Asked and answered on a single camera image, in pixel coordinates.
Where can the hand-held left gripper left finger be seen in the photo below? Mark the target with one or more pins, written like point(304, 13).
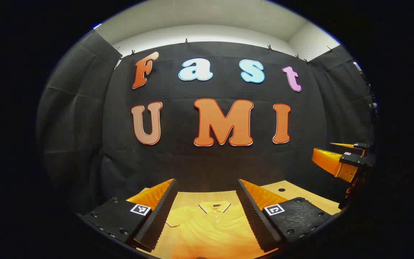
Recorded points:
point(164, 212)

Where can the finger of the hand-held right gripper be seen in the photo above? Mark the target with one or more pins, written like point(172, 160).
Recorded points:
point(327, 160)
point(343, 145)

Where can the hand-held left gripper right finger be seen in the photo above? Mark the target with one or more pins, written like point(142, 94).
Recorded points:
point(252, 216)

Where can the orange T-shirt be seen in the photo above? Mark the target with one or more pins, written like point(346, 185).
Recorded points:
point(210, 230)

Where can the black backdrop cloth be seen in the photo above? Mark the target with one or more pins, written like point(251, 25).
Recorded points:
point(178, 158)

